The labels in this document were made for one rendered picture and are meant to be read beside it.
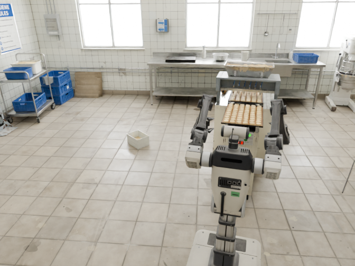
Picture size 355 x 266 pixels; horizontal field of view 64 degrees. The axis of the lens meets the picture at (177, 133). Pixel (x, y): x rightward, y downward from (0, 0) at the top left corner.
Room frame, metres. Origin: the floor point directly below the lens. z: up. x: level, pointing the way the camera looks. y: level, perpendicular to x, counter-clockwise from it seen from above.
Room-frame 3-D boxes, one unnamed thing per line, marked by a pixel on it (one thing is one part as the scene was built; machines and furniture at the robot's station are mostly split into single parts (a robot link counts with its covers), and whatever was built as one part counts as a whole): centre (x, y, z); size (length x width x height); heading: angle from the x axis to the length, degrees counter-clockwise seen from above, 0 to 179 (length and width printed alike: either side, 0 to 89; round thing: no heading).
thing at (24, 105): (5.16, 2.77, 0.28); 0.56 x 0.38 x 0.20; 3
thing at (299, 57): (5.76, -2.55, 0.95); 0.40 x 0.30 x 0.14; 87
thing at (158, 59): (5.89, -1.13, 0.61); 3.40 x 0.70 x 1.22; 85
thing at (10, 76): (4.96, 2.75, 0.87); 0.40 x 0.30 x 0.16; 88
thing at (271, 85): (3.38, -0.85, 1.01); 0.72 x 0.33 x 0.34; 75
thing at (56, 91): (6.10, 2.61, 0.30); 0.60 x 0.40 x 0.20; 175
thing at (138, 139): (3.92, 0.60, 0.08); 0.30 x 0.22 x 0.16; 41
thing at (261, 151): (3.83, -0.97, 0.42); 1.28 x 0.72 x 0.84; 165
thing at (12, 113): (5.16, 2.77, 0.57); 0.85 x 0.58 x 1.13; 1
